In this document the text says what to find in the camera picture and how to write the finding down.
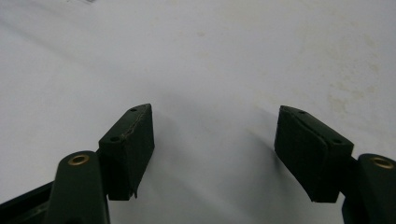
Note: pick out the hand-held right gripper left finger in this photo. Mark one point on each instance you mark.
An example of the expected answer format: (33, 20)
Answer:
(126, 155)

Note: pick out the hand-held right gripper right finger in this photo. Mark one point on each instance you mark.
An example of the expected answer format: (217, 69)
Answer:
(308, 155)

